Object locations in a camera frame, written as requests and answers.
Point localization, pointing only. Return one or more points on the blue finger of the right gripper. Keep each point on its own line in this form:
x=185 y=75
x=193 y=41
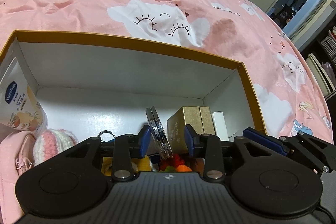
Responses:
x=265 y=140

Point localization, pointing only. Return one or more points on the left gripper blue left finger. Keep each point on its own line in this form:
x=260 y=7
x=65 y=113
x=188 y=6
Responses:
x=144 y=138

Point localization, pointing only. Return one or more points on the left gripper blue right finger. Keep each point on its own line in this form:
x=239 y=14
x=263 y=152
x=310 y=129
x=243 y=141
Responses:
x=191 y=139

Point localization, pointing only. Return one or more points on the round pink compact mirror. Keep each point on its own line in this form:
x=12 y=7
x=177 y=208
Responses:
x=158 y=133

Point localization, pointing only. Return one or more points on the gold gift box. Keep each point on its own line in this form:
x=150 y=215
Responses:
x=199 y=117

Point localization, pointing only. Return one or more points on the white cylindrical tube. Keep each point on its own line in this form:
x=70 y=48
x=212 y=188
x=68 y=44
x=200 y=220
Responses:
x=220 y=125

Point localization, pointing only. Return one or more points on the colourful pompom plush toy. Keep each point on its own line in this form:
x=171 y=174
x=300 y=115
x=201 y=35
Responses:
x=174 y=164

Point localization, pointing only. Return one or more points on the orange cardboard storage box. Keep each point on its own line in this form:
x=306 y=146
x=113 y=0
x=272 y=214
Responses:
x=87 y=83

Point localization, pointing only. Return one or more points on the dark wardrobe shelf unit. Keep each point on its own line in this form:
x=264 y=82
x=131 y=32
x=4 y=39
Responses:
x=320 y=56

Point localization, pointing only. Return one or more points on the wooden chair in hallway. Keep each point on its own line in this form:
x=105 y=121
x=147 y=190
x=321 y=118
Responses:
x=285 y=15

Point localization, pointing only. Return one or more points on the pink fabric pouch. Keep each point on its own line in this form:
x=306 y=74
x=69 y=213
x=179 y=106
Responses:
x=16 y=159

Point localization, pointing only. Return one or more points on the white Vaseline lotion tube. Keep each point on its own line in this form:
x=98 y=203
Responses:
x=20 y=108

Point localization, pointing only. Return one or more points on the pink cloud print bedspread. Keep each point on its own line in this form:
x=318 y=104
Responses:
x=102 y=179

